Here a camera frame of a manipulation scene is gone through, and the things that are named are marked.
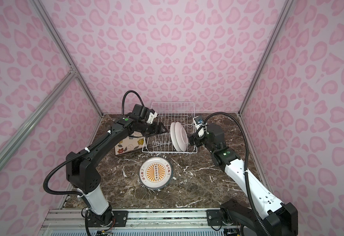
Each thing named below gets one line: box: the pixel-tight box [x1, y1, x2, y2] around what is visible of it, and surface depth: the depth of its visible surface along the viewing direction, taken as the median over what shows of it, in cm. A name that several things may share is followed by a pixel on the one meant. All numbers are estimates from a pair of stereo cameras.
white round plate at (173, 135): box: [170, 121, 181, 152], surface depth 88 cm
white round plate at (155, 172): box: [138, 156, 173, 190], surface depth 89 cm
